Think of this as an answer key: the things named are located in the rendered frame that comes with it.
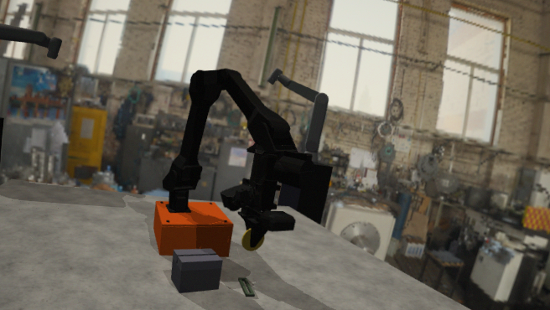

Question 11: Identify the gold coin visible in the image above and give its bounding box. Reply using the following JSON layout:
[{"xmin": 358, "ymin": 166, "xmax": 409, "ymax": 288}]
[{"xmin": 241, "ymin": 229, "xmax": 264, "ymax": 251}]

